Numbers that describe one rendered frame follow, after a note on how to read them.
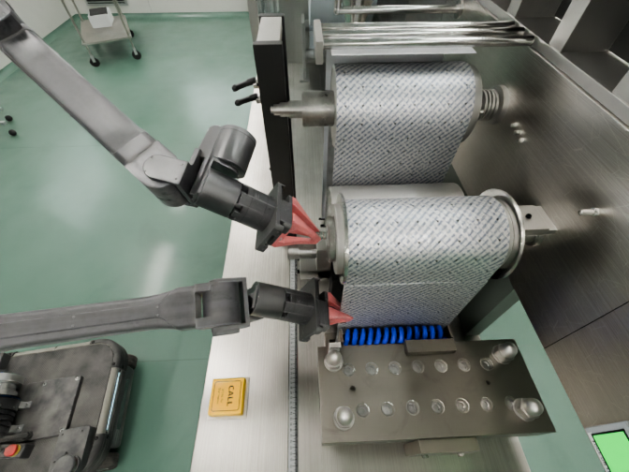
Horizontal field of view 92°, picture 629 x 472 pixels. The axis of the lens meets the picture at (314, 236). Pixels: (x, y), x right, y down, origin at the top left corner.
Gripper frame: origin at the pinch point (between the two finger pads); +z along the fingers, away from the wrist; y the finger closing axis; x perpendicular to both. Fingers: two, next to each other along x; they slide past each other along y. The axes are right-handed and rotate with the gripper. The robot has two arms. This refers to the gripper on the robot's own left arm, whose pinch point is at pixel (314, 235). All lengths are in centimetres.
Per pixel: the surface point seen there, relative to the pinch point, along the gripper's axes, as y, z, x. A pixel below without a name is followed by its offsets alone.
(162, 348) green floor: -34, 6, -145
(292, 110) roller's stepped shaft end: -21.0, -9.5, 8.1
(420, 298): 7.6, 20.1, 3.4
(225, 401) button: 16.2, 2.9, -38.0
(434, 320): 6.7, 31.0, -1.8
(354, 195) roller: -9.7, 6.2, 5.1
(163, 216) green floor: -129, -18, -153
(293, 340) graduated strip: 3.1, 15.3, -30.8
